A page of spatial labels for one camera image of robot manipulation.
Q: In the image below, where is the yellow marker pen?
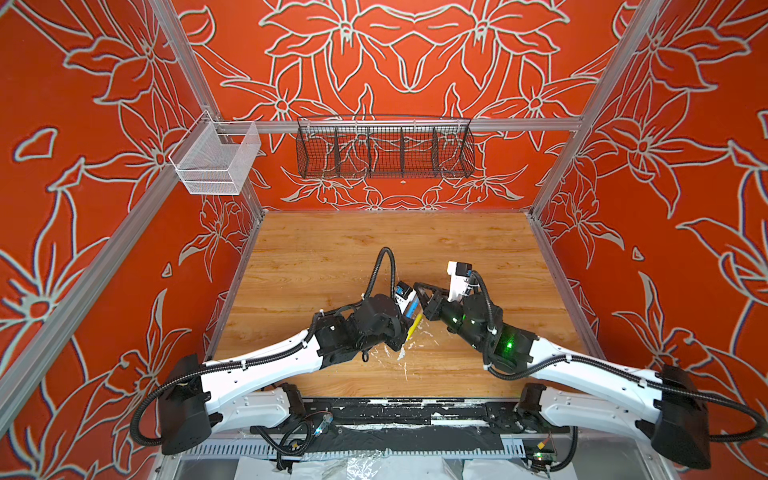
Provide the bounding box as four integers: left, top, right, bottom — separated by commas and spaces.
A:
406, 313, 424, 341

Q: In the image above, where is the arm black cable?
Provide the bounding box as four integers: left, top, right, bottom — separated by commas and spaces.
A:
467, 269, 768, 444
363, 247, 398, 301

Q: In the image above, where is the white wire basket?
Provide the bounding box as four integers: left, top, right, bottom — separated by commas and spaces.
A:
169, 111, 262, 196

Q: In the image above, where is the blue marker pen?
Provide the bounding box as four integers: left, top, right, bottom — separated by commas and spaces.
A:
405, 299, 420, 320

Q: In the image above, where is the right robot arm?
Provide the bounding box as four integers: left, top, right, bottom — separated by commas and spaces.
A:
414, 283, 767, 470

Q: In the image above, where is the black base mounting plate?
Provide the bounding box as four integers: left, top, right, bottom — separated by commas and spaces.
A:
249, 397, 571, 455

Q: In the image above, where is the black wire basket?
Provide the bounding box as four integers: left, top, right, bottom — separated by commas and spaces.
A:
296, 115, 476, 180

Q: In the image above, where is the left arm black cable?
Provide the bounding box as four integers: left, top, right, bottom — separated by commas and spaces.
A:
363, 247, 398, 301

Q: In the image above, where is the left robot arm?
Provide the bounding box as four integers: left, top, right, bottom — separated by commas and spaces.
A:
129, 294, 413, 455

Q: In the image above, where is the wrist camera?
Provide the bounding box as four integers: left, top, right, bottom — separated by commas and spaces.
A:
394, 281, 416, 315
446, 261, 473, 302

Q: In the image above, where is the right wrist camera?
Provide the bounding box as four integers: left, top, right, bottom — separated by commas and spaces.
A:
446, 261, 473, 302

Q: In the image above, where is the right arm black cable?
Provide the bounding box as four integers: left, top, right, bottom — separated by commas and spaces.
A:
467, 269, 768, 444

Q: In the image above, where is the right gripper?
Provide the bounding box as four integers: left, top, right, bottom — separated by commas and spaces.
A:
410, 284, 489, 355

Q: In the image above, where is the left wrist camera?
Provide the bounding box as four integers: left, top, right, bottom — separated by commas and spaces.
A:
394, 281, 416, 315

